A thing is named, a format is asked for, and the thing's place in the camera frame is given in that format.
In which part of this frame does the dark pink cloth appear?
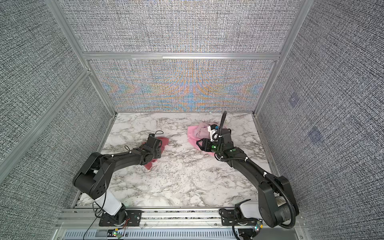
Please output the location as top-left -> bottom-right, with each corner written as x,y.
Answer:
144,137 -> 170,170

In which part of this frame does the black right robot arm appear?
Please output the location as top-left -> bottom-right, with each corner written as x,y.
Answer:
196,129 -> 300,229

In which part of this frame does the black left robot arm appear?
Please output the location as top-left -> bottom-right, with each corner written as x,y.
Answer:
73,134 -> 169,227

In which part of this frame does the light pink cloth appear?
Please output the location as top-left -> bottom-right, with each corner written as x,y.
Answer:
187,126 -> 214,157

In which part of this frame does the mauve pink cloth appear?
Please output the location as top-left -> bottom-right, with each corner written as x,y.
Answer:
193,122 -> 217,139

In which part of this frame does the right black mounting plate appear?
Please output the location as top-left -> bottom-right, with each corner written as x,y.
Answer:
219,208 -> 263,226

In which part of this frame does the black mounting plate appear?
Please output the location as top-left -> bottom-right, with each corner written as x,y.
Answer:
219,208 -> 263,226
99,210 -> 143,227

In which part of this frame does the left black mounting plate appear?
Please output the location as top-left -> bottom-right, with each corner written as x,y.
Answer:
99,210 -> 143,227

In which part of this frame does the black corrugated cable conduit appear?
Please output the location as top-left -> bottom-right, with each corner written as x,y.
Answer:
217,110 -> 298,230

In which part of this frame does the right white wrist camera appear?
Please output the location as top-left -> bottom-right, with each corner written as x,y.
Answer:
207,124 -> 220,142

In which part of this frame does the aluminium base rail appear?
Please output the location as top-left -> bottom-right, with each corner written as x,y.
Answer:
50,207 -> 310,240

